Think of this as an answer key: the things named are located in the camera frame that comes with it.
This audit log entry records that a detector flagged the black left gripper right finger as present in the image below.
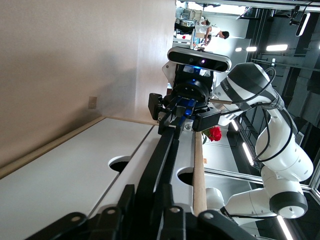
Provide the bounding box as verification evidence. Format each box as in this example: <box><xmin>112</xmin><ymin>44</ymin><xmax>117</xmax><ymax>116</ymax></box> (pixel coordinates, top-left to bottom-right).
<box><xmin>151</xmin><ymin>183</ymin><xmax>257</xmax><ymax>240</ymax></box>

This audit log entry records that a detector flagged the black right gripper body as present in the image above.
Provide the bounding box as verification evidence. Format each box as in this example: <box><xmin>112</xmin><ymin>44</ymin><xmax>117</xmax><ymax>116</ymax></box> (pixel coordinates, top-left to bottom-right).
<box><xmin>164</xmin><ymin>63</ymin><xmax>216</xmax><ymax>115</ymax></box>

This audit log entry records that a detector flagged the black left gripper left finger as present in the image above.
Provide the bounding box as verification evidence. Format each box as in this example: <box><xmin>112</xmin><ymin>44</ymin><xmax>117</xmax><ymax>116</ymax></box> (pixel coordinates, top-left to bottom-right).
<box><xmin>24</xmin><ymin>184</ymin><xmax>136</xmax><ymax>240</ymax></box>

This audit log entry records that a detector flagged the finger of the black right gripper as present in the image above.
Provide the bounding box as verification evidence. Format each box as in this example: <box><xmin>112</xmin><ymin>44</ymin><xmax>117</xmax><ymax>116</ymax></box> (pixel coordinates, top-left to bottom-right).
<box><xmin>173</xmin><ymin>107</ymin><xmax>222</xmax><ymax>140</ymax></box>
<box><xmin>148</xmin><ymin>92</ymin><xmax>177</xmax><ymax>135</ymax></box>

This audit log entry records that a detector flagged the black drawer bar handle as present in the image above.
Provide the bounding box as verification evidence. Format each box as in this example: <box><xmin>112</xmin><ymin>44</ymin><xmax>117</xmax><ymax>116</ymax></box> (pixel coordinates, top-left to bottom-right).
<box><xmin>133</xmin><ymin>124</ymin><xmax>181</xmax><ymax>240</ymax></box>

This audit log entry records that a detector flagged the white cabinet top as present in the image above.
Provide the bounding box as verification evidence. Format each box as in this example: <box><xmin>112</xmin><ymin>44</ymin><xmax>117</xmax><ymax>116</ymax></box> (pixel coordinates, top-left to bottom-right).
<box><xmin>0</xmin><ymin>115</ymin><xmax>208</xmax><ymax>217</ymax></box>

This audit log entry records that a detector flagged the red rose bouquet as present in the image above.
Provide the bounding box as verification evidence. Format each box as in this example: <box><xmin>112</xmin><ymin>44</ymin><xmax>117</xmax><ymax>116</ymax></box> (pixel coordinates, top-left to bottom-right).
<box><xmin>201</xmin><ymin>125</ymin><xmax>223</xmax><ymax>143</ymax></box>

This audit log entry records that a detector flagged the white LED strip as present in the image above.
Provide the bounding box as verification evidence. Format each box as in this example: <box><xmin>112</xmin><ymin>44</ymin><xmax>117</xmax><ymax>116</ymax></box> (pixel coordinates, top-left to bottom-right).
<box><xmin>241</xmin><ymin>141</ymin><xmax>255</xmax><ymax>166</ymax></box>
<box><xmin>276</xmin><ymin>215</ymin><xmax>295</xmax><ymax>240</ymax></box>

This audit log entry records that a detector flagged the person in white shirt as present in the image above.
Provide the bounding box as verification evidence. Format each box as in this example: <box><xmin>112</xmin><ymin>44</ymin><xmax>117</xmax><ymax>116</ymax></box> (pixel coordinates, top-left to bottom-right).
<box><xmin>203</xmin><ymin>24</ymin><xmax>230</xmax><ymax>47</ymax></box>

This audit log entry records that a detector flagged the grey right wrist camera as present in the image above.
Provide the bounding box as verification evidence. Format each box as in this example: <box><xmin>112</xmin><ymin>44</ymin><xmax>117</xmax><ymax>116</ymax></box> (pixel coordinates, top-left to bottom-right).
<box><xmin>166</xmin><ymin>46</ymin><xmax>232</xmax><ymax>74</ymax></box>

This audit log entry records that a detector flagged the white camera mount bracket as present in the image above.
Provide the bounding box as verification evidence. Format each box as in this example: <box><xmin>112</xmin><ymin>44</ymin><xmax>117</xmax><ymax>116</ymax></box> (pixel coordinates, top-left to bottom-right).
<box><xmin>161</xmin><ymin>61</ymin><xmax>177</xmax><ymax>85</ymax></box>

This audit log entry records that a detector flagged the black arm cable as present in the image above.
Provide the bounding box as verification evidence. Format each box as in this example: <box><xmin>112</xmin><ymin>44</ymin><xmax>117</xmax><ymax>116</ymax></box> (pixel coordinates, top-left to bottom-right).
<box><xmin>208</xmin><ymin>67</ymin><xmax>295</xmax><ymax>162</ymax></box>

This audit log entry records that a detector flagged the pill-shaped overhead camera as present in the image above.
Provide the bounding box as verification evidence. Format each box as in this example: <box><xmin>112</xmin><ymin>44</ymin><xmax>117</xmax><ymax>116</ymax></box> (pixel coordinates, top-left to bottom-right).
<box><xmin>295</xmin><ymin>11</ymin><xmax>311</xmax><ymax>38</ymax></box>

